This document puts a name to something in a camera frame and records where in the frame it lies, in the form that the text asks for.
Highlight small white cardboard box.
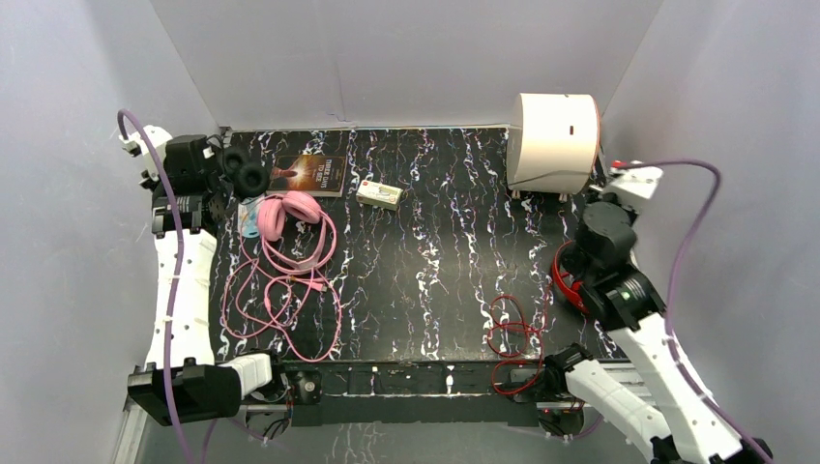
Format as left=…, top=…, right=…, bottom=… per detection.
left=356, top=181, right=403, bottom=211

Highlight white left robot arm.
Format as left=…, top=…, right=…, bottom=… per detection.
left=123, top=126, right=289, bottom=426

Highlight black on-ear headphones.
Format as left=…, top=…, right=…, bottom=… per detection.
left=221, top=147, right=270, bottom=200

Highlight pink over-ear headphones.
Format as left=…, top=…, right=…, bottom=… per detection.
left=256, top=190, right=338, bottom=276

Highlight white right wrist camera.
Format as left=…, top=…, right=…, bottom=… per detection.
left=589, top=160, right=663, bottom=215

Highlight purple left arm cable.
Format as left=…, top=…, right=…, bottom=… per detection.
left=116, top=108, right=220, bottom=464

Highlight thin black headphone cable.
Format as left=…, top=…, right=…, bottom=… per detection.
left=509, top=150, right=600, bottom=190

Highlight red and black headphones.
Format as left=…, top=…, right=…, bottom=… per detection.
left=550, top=241, right=590, bottom=317

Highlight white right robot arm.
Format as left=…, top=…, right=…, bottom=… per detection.
left=543, top=201, right=773, bottom=463

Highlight dark paperback book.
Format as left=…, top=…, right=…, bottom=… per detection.
left=267, top=154, right=347, bottom=197

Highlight white cylindrical container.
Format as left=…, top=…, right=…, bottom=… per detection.
left=506, top=93, right=600, bottom=194

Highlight white and blue small device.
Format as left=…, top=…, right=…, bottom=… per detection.
left=237, top=195, right=264, bottom=239

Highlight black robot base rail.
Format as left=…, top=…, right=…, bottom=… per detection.
left=220, top=358, right=610, bottom=429

